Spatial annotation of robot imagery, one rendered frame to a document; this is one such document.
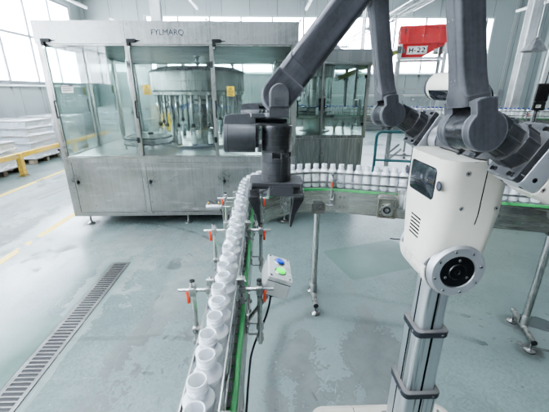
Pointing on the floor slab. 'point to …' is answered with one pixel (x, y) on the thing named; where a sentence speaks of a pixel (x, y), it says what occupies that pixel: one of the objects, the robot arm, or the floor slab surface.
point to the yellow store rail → (24, 156)
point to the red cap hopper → (418, 33)
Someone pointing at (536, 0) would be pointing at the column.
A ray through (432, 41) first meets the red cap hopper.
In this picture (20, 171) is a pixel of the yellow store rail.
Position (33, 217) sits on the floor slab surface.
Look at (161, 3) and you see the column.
